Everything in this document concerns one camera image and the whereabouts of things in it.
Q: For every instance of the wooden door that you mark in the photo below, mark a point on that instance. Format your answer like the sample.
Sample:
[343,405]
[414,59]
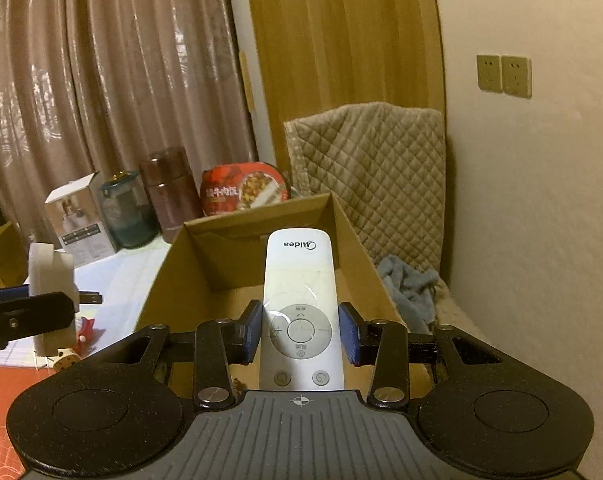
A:
[331,35]

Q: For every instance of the white remote with round dial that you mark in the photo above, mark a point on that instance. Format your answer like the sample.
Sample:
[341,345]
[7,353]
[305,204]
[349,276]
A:
[299,280]

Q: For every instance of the beige patterned curtain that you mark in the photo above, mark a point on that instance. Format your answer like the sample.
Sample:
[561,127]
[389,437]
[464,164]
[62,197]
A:
[106,85]

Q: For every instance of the quilted beige chair cover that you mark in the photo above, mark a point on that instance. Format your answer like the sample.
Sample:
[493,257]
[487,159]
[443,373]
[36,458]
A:
[376,175]

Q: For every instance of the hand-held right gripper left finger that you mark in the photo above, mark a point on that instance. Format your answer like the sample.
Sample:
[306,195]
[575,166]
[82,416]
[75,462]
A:
[251,334]

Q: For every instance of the white product box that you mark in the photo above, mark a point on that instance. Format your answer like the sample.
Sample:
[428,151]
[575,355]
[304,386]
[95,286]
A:
[81,225]

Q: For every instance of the brown thermos flask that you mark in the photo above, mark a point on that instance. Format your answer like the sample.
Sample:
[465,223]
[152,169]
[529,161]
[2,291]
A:
[171,195]

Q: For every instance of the blue towel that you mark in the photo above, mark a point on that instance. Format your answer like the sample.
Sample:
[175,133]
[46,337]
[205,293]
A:
[411,290]

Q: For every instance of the green glass jar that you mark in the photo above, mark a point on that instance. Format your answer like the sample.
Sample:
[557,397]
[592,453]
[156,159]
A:
[129,215]

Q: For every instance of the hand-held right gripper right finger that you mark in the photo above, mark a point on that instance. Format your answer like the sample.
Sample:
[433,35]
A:
[349,335]

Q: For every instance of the red printed cardboard sheet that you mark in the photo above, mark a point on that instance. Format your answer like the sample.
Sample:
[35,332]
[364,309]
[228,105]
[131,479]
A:
[6,410]

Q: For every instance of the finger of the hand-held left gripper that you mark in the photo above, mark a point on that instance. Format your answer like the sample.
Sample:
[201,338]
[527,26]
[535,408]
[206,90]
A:
[4,292]
[26,315]

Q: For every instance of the white power adapter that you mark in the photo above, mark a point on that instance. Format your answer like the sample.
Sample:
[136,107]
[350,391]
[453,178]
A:
[49,270]

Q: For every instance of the brown cardboard box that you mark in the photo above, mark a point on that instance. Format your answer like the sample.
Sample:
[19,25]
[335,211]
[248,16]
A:
[216,260]

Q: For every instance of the large brown shipping carton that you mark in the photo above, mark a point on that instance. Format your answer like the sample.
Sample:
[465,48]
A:
[1,260]

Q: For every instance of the cartoon cat toy figure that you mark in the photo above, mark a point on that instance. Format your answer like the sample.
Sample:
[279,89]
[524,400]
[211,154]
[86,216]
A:
[85,330]

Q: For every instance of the red instant rice bowl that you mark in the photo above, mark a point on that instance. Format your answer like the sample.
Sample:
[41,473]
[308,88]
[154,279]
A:
[244,190]

